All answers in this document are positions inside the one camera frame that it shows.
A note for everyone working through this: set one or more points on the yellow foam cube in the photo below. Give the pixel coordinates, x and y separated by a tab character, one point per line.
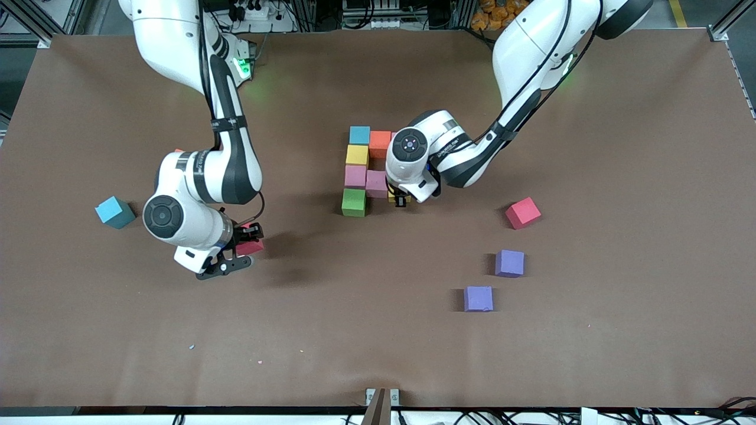
391	198
357	154

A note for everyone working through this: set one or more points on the red foam cube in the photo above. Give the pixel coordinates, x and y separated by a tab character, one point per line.
522	212
251	248

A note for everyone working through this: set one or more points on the green foam cube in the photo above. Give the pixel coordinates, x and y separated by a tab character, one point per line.
353	202

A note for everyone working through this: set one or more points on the blue foam cube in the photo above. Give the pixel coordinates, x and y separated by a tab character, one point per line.
359	134
113	211

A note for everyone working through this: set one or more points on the purple foam cube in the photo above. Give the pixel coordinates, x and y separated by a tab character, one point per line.
510	262
478	298

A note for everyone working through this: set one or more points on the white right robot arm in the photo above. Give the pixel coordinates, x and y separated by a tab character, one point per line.
171	47

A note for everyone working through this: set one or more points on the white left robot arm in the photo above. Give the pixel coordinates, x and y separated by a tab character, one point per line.
531	41

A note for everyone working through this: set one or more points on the white socket strip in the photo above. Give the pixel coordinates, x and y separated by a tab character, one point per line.
387	23

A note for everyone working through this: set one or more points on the orange yellow packets pile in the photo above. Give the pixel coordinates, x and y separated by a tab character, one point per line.
496	15

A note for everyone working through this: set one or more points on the white power strip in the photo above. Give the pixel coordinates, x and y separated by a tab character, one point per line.
260	13

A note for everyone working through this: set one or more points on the metal camera stand bracket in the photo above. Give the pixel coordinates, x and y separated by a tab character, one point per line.
381	407

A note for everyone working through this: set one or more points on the aluminium frame post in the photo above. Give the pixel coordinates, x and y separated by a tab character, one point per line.
32	26
726	26

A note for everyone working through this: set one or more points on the aluminium table edge rail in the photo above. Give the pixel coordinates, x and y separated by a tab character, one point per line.
745	88

